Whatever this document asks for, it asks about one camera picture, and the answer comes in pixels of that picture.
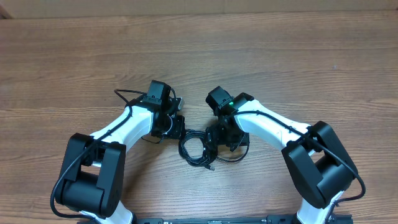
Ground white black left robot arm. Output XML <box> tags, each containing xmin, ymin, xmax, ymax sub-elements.
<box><xmin>50</xmin><ymin>98</ymin><xmax>183</xmax><ymax>223</ymax></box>

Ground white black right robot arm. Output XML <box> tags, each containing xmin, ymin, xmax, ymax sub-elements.
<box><xmin>205</xmin><ymin>87</ymin><xmax>359</xmax><ymax>223</ymax></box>

